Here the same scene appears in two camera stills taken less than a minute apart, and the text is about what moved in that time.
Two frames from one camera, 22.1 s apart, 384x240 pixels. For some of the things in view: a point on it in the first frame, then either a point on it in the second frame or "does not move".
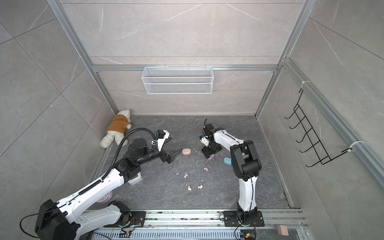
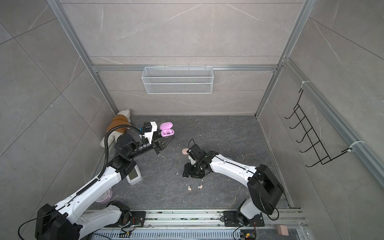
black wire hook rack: (323, 157) does not move
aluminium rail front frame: (203, 225) does not move
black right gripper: (207, 153) → (187, 170)
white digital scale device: (136, 180) does not move
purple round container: (106, 198) does not move
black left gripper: (169, 157) → (156, 144)
